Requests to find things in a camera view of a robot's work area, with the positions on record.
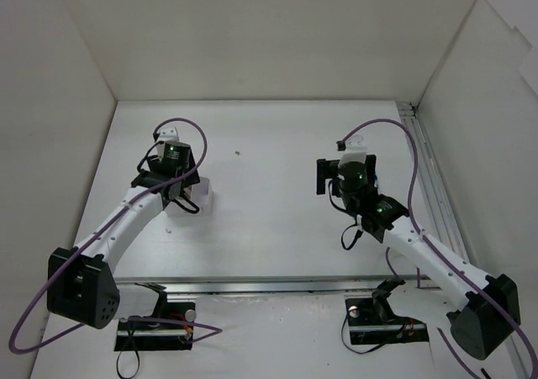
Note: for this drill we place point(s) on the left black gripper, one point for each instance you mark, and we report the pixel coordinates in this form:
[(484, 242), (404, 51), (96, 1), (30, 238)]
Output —
[(192, 171)]

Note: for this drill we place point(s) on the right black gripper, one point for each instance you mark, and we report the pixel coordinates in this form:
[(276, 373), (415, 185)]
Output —
[(321, 176)]

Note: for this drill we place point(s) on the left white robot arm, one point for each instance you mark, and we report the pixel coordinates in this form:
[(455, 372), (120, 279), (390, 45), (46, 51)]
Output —
[(98, 256)]

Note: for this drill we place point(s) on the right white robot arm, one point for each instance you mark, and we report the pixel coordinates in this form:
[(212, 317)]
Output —
[(482, 310)]

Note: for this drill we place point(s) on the white divided organizer box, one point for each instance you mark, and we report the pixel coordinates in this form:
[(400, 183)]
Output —
[(195, 201)]

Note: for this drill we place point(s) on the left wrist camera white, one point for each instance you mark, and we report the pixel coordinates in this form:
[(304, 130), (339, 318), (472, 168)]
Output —
[(167, 139)]

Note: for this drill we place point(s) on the aluminium front rail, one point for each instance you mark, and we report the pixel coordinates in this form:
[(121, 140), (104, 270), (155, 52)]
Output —
[(260, 286)]

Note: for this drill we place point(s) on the aluminium rail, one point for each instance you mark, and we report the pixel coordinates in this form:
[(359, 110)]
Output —
[(444, 220), (260, 286)]

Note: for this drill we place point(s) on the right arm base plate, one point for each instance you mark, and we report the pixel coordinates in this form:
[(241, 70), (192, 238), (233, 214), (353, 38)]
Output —
[(363, 331)]

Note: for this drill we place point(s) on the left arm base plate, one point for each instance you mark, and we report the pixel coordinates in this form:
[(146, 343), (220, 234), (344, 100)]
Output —
[(169, 330)]

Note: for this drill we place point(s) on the aluminium right rail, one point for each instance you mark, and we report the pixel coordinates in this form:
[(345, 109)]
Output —
[(444, 220)]

